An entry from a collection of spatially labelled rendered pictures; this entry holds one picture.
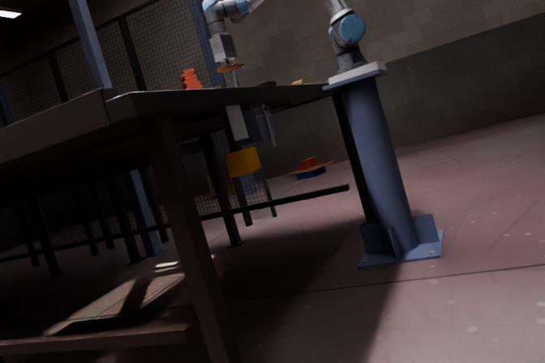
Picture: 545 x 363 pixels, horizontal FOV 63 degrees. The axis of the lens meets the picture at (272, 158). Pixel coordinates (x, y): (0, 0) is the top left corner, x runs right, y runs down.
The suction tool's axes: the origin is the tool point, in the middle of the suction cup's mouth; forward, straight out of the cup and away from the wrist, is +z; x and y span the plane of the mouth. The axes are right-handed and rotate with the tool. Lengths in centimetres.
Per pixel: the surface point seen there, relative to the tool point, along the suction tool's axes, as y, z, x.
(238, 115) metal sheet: 39, 23, 27
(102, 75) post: -85, -53, -192
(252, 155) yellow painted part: 41, 38, 30
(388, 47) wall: -491, -41, -81
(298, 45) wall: -468, -87, -207
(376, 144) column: -38, 51, 42
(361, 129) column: -37, 42, 37
